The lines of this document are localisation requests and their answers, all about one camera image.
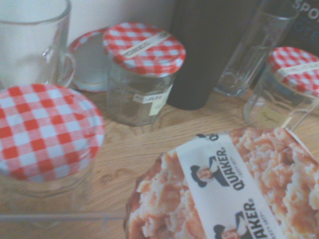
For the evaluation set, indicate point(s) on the Quaker cereal packet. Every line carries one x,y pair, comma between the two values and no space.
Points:
261,189

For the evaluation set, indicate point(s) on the loose red checkered lid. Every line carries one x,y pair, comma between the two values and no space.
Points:
89,62

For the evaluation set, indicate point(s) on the black Vega Sport tub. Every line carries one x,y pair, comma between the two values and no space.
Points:
305,22

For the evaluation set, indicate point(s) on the clear drinking glass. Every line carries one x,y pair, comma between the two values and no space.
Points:
30,44

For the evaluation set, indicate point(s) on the short jar red checkered lid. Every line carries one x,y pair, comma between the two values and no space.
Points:
294,67

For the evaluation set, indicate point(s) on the empty jar red checkered lid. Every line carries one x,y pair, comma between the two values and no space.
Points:
45,132

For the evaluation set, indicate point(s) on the small glass tumbler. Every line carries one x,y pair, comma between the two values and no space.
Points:
251,54

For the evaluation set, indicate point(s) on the clear plastic container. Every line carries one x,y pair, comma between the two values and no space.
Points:
49,217

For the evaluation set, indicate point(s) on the labelled jar red checkered lid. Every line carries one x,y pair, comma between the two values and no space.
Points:
142,49

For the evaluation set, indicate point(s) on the black shaker bottle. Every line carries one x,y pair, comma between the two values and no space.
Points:
199,54

